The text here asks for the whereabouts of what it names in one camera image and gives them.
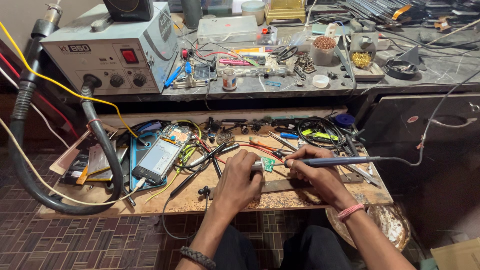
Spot black round ashtray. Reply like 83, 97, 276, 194
383, 59, 420, 80

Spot white jar with copper wool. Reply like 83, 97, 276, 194
309, 35, 337, 67

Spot metal tweezers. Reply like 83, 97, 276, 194
266, 130, 299, 152

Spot pile of phone display parts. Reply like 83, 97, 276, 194
49, 124, 130, 187

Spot clear tray of small tools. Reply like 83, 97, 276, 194
216, 46, 296, 78

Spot pink thread bracelet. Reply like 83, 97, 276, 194
336, 203, 365, 223

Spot dark cabinet drawer with handle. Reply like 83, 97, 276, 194
359, 93, 480, 152

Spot black hot air hose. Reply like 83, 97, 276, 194
7, 74, 125, 217

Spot soldering stand with brass wool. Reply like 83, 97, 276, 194
346, 31, 387, 82

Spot opened smartphone with white battery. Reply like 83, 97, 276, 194
131, 124, 193, 185

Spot person's right hand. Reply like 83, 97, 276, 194
285, 144, 358, 213

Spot yellow wire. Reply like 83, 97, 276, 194
0, 20, 149, 146

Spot grey soldering iron cable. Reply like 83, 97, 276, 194
377, 70, 480, 167

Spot clear plastic lidded box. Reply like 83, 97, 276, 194
196, 15, 259, 45

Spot black device on station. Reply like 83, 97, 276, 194
102, 0, 155, 22

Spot golden stand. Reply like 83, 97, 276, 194
264, 0, 308, 25

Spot white round jar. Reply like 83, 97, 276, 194
241, 0, 266, 26

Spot blue phone back cover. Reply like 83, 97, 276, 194
129, 131, 169, 193

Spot blue soldering iron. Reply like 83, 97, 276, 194
273, 155, 380, 169

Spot white bottle cap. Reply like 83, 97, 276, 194
312, 74, 330, 89

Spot wooden pull-out work board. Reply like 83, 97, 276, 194
37, 108, 394, 220

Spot yellow green tool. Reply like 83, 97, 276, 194
301, 128, 339, 143

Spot coil of black cables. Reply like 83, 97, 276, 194
297, 116, 341, 149

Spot person's left hand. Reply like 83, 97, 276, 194
213, 149, 265, 218

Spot small green circuit board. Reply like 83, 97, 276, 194
261, 155, 277, 173

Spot black test probe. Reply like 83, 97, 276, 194
169, 142, 228, 198

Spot white cable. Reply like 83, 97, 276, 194
0, 117, 147, 207

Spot round metal plate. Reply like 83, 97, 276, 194
325, 202, 412, 253

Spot heap of phone screens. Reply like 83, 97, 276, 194
337, 0, 480, 31

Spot orange handled brush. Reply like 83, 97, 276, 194
249, 136, 286, 151

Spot person's black trousers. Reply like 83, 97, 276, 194
213, 224, 354, 270

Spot grey hot air rework station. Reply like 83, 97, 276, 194
40, 2, 181, 96

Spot dark green cylinder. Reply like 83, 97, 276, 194
180, 0, 203, 30

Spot cardboard box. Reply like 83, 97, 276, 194
430, 238, 480, 270

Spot red wire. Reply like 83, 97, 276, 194
0, 52, 80, 140

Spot blue tape roll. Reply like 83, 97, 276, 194
332, 113, 356, 128

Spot hot air gun handle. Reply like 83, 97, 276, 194
10, 3, 64, 121

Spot small white flux jar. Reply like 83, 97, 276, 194
221, 67, 238, 91

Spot black braided bracelet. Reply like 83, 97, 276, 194
179, 245, 218, 270

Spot black earphone cable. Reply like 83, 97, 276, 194
161, 185, 211, 241

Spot circuit board holder with blue tools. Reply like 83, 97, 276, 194
164, 60, 219, 90

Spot clear cup with red parts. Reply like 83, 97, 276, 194
256, 25, 279, 47

